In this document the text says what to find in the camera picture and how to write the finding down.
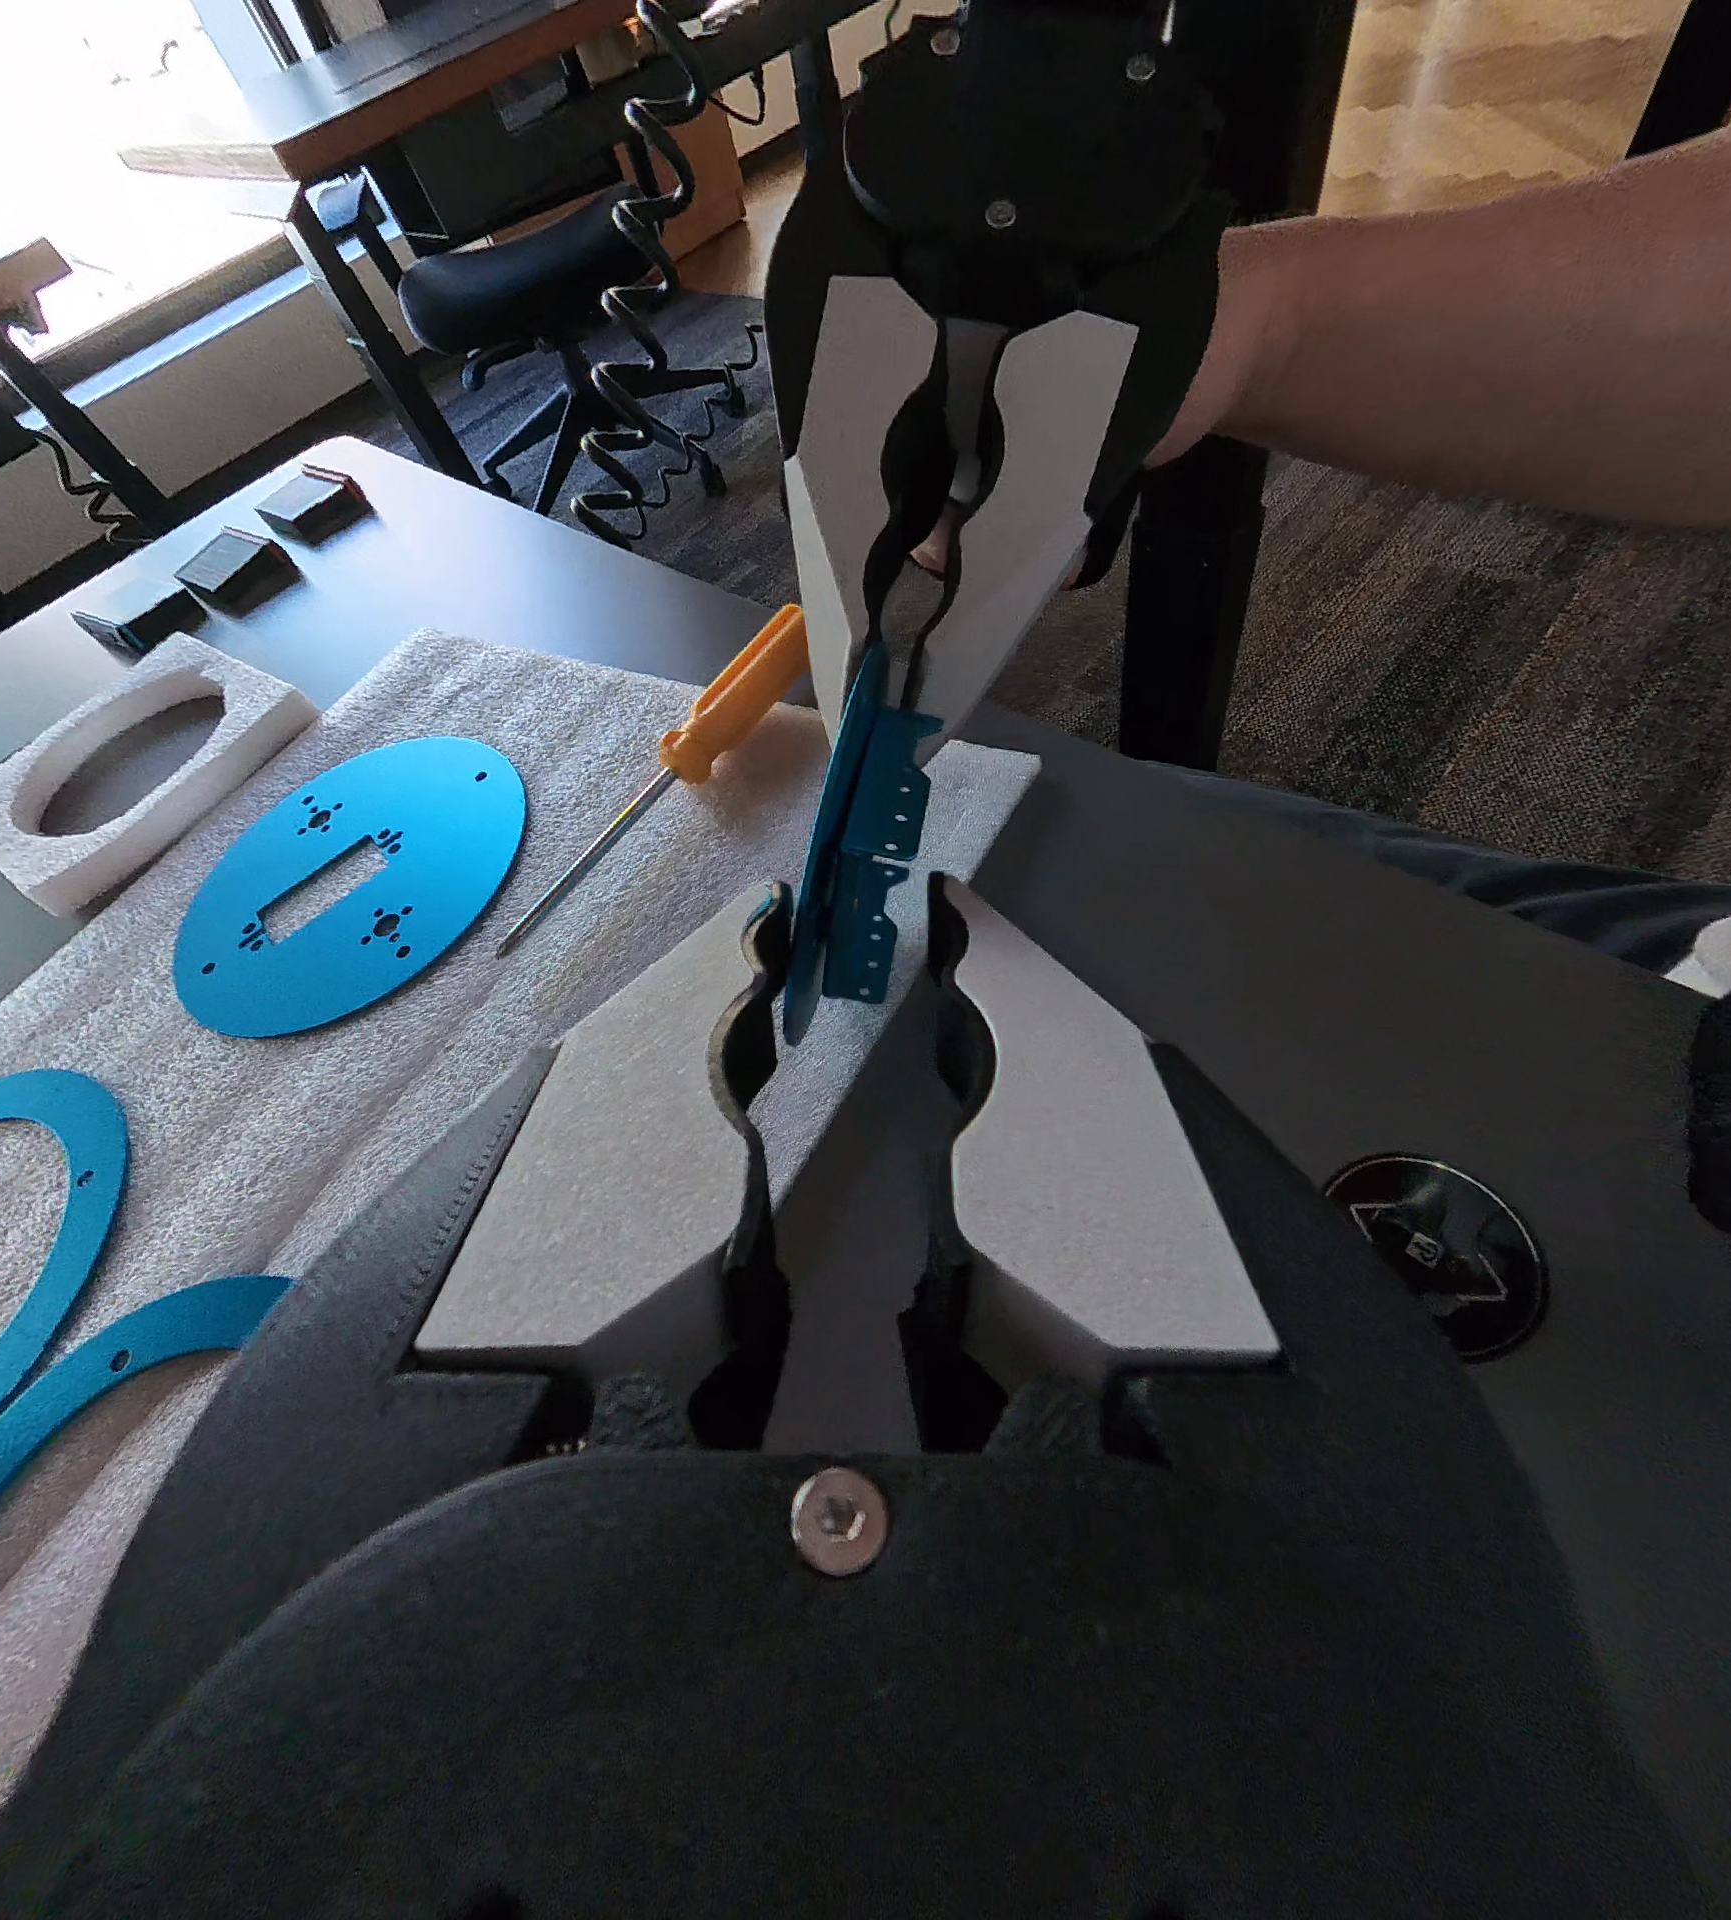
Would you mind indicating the blue plate with rectangular slot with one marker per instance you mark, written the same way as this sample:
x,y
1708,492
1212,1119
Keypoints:
x,y
459,812

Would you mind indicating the white foam sheet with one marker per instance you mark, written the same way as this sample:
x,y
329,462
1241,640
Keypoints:
x,y
399,1112

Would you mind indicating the wood-edged office desk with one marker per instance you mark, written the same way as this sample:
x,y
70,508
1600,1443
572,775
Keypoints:
x,y
504,62

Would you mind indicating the small black box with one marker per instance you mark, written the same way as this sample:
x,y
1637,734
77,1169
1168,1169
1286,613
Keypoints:
x,y
131,623
236,574
309,508

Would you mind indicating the white foam frame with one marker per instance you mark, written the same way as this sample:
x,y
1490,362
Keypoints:
x,y
258,699

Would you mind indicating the round black desk button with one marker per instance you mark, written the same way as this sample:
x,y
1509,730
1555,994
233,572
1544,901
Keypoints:
x,y
1435,1260

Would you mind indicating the person's dark pants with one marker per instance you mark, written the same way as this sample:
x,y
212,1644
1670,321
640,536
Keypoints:
x,y
1480,886

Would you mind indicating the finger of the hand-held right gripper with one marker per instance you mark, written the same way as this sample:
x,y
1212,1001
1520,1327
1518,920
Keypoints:
x,y
1060,435
843,420

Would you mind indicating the black desk leg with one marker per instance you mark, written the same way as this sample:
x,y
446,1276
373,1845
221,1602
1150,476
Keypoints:
x,y
1196,630

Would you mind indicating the small blue disc with bracket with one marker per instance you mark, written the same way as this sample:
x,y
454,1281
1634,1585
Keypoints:
x,y
828,841

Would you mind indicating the brown wooden box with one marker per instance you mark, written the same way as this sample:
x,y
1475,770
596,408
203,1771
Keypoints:
x,y
707,165

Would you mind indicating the black office stool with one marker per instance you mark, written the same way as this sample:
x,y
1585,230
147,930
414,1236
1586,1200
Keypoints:
x,y
534,277

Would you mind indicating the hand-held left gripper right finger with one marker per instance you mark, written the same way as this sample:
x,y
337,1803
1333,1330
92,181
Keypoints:
x,y
1106,1200

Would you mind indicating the grey desk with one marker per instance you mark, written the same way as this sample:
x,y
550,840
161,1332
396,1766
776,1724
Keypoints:
x,y
1405,1021

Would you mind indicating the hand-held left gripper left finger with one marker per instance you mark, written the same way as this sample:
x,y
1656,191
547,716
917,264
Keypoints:
x,y
610,1200

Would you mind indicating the person's right forearm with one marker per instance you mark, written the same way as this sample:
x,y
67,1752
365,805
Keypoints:
x,y
1555,331

